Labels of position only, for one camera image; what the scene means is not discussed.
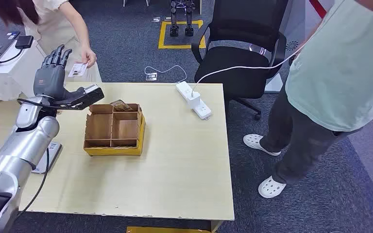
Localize white tower appliance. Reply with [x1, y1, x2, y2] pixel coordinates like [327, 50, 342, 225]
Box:
[264, 0, 307, 94]

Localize thin black cable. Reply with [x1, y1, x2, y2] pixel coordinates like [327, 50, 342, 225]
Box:
[0, 48, 24, 65]

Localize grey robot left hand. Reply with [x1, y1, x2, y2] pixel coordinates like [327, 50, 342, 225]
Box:
[33, 44, 87, 101]

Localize grey card reader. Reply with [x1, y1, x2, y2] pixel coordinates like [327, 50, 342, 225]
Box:
[32, 141, 63, 175]

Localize wooden compartment organizer box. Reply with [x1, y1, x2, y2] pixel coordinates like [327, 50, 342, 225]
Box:
[83, 102, 146, 157]

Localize white power strip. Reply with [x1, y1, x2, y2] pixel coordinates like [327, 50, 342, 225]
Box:
[175, 81, 212, 120]

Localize white charging cable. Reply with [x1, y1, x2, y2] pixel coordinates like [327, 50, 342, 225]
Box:
[191, 38, 307, 97]

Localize yellow floor tape square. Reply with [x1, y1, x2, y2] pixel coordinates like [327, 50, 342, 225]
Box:
[158, 19, 206, 50]

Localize black office chair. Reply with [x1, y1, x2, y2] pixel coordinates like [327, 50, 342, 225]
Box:
[191, 0, 288, 121]

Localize white clog shoe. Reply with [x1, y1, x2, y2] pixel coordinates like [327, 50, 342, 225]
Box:
[257, 175, 287, 199]
[242, 133, 281, 157]

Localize white counter box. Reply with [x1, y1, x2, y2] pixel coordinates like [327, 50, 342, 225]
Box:
[0, 38, 47, 100]

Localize small black hub device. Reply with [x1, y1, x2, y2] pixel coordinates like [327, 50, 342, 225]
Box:
[15, 35, 34, 50]

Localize white plug adapter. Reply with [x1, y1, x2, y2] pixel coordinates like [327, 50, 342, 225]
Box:
[186, 91, 201, 109]

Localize white ID card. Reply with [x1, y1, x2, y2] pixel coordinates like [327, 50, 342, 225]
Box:
[68, 63, 89, 78]

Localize person's left hand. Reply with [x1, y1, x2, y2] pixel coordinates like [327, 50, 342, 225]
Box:
[81, 48, 98, 69]

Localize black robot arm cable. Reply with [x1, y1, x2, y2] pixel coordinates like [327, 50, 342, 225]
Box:
[15, 148, 51, 220]

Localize black biped robot legs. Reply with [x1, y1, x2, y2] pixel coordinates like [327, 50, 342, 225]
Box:
[170, 0, 195, 37]

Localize white floor cable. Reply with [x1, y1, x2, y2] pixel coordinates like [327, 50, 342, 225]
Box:
[144, 65, 188, 83]

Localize person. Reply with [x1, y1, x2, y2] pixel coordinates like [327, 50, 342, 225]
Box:
[0, 0, 103, 102]
[242, 0, 373, 199]

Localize brown patterned key card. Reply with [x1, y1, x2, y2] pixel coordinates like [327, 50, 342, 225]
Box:
[110, 100, 133, 112]

